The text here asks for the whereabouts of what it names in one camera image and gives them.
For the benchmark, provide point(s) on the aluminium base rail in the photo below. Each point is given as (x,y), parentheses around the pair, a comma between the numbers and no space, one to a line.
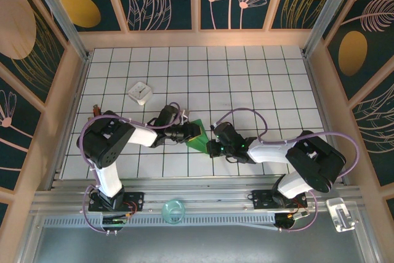
(200,195)

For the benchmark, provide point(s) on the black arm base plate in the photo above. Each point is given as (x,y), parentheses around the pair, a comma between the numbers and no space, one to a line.
(138,196)
(260,201)

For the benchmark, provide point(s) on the white square clock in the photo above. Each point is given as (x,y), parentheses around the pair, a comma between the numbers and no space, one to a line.
(140,92)

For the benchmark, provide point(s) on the aluminium frame post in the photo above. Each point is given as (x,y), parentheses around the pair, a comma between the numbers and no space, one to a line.
(332,7)
(58,13)

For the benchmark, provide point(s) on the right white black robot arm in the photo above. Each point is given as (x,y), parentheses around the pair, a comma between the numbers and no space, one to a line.
(267,152)

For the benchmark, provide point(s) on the brown red hand tool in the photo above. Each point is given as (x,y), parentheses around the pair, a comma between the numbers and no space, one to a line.
(96,110)

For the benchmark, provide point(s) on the green cloth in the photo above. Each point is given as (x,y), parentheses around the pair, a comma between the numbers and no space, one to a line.
(197,144)

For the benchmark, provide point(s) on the clear green glass bowl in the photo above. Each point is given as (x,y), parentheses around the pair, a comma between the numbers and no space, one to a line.
(166,213)

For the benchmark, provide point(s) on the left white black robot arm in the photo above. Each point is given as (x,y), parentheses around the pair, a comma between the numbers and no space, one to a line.
(143,136)

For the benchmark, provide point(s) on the clear acrylic holder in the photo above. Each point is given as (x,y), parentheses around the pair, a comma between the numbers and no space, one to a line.
(340,213)

